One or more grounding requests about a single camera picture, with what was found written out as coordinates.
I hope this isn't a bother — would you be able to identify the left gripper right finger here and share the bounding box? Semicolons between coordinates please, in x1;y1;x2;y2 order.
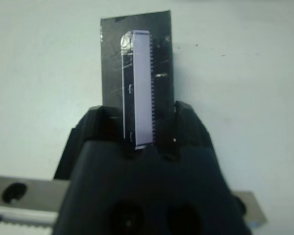
151;100;250;235

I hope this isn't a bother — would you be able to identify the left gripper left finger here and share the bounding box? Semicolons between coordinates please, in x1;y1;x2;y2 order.
52;105;152;235

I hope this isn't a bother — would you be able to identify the black printed box lid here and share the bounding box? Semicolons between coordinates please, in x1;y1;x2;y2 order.
99;10;177;157

